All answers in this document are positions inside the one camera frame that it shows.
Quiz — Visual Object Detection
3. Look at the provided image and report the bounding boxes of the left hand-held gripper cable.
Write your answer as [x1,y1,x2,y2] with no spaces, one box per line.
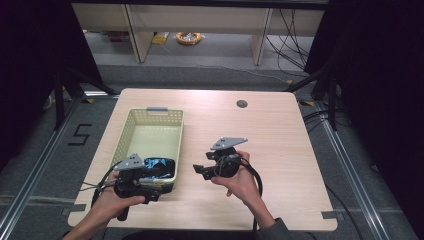
[79,161,125,209]

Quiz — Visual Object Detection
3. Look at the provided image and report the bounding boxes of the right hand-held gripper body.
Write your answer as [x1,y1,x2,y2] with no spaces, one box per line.
[209,136,249,180]

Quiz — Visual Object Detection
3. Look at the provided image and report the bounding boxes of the looped black floor cables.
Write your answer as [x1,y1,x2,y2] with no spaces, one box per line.
[302,109,335,129]

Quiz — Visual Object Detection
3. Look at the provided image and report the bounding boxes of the person's left hand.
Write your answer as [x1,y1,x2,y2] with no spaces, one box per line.
[87,171,146,222]

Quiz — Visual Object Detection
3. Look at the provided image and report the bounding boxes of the blue and black patterned glove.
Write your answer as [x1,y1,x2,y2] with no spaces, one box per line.
[143,157,168,180]

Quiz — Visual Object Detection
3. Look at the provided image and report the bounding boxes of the black metal stand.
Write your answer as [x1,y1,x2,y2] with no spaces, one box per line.
[53,65,118,131]
[283,65,338,132]

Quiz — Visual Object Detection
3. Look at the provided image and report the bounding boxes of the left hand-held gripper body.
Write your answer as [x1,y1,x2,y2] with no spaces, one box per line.
[113,153,148,222]

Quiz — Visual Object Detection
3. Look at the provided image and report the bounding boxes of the black floor cable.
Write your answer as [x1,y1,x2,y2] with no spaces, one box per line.
[324,184,365,240]

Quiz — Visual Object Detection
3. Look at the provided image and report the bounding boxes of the black curtain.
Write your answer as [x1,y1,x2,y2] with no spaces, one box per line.
[0,0,105,171]
[303,0,424,232]

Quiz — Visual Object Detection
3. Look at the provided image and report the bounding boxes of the yellow flat packet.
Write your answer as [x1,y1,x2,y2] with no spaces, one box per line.
[151,31,170,46]

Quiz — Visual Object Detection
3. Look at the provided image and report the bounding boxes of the cream plastic perforated basket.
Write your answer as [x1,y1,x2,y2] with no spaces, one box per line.
[105,106,185,194]

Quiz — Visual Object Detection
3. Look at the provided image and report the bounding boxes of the person's right hand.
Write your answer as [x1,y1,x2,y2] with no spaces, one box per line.
[210,150,263,208]

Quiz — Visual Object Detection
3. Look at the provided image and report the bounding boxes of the bundle of black floor cables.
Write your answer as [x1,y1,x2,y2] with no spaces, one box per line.
[265,8,311,72]

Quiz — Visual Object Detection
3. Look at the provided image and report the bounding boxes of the aluminium floor rail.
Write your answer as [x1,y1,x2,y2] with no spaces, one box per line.
[0,95,84,232]
[314,99,390,240]

